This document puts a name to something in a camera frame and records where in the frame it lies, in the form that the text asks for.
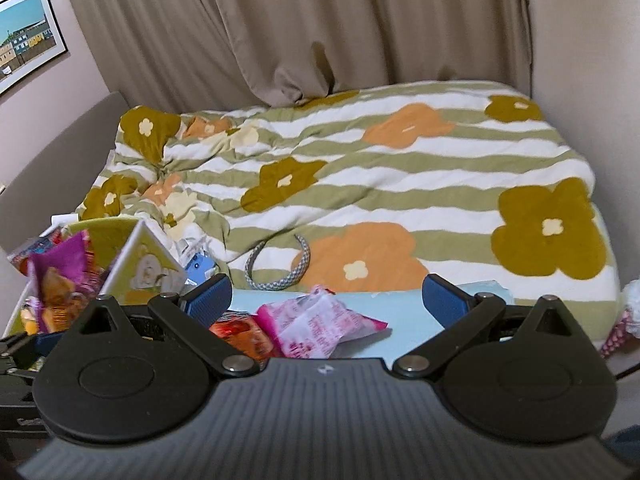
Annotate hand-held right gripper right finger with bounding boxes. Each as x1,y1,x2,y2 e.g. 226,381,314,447
391,273,584,379

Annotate yellow snack packet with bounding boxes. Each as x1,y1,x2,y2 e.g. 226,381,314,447
19,304,42,336

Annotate braided headband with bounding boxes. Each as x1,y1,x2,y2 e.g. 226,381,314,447
244,233,312,291

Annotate pink striped snack packet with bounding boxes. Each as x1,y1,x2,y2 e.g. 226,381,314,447
257,285,390,359

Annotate magenta snack packet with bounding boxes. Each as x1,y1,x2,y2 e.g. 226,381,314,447
27,231,103,335

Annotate small blue packet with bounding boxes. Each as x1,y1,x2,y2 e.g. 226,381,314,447
184,254,217,287

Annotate green cardboard box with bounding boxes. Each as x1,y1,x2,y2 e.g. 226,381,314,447
0,217,187,337

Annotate red blue snack packet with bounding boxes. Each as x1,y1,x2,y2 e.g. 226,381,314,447
7,235,64,274

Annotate wall poster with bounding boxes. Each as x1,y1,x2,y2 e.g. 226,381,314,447
0,0,69,97

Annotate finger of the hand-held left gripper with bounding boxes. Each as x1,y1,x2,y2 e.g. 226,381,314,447
0,332,66,372

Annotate grey headboard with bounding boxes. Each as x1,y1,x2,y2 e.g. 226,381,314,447
0,91,132,253

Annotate person's blue denim pants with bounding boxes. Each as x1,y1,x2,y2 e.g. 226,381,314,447
602,424,640,463

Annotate cone shaped plush toy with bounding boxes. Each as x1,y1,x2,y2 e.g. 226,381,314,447
599,279,640,359

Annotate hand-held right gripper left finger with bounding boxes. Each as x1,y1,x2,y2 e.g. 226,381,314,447
74,273,262,377

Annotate beige curtain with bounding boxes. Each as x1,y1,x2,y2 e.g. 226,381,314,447
56,0,534,109

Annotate striped floral blanket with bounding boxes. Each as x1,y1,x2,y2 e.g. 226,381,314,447
75,79,624,357

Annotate crumpled white plastic wrapper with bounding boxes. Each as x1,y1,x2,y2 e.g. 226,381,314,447
174,236,212,263

